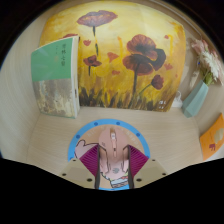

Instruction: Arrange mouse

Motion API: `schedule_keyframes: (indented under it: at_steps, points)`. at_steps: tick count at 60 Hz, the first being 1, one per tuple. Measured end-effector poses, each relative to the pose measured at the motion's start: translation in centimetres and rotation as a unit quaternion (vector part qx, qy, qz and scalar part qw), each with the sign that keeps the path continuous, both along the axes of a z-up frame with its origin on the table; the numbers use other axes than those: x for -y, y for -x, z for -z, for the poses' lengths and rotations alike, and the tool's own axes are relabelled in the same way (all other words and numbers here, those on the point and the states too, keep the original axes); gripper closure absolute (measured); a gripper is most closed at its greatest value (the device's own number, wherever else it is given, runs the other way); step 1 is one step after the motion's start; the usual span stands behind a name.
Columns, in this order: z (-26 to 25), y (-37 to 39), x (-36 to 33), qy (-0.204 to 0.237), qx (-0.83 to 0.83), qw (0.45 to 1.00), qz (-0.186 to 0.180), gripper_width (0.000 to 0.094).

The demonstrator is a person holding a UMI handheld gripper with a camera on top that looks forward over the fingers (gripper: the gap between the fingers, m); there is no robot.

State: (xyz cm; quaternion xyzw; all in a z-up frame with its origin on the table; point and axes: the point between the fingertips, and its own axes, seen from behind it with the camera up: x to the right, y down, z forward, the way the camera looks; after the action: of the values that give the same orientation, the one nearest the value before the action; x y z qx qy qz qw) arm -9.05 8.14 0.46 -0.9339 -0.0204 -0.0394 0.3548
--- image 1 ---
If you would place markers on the orange book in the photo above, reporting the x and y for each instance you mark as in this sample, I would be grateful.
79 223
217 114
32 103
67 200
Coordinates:
213 141

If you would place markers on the green and white book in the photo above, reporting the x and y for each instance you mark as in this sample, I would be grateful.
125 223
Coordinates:
53 76

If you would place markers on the pink computer mouse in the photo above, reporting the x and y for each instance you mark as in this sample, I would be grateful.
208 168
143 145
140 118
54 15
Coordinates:
112 153

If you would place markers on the white power strip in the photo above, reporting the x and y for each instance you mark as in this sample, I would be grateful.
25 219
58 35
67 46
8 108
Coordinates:
177 104

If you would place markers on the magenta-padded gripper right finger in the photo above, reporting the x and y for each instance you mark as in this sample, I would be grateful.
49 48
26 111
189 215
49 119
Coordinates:
148 171

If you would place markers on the pink and white flower bouquet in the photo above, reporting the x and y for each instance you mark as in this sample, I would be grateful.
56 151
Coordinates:
210 63

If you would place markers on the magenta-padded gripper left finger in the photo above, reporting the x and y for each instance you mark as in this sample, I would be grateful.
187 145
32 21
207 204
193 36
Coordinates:
80 172

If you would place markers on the pale teal faceted vase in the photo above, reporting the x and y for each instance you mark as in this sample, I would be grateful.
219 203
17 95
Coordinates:
195 100

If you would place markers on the round blue-rimmed cartoon mouse pad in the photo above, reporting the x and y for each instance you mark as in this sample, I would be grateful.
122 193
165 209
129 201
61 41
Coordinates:
87 133

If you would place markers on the yellow poppy flower painting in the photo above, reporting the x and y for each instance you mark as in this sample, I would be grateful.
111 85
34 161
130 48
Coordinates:
133 50

